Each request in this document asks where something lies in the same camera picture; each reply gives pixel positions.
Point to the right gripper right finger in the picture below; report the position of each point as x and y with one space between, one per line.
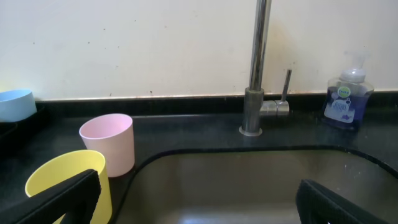
323 208

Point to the steel sink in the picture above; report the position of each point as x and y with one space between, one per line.
233 186

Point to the steel tap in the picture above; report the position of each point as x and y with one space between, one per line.
252 109

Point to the blue soap bottle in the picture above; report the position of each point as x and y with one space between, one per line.
345 105

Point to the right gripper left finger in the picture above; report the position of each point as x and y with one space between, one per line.
71 193

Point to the pink cup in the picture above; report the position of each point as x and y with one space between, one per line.
115 149

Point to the blue cup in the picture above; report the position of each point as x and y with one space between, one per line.
15 105

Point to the yellow cup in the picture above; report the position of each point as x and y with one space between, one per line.
68 161

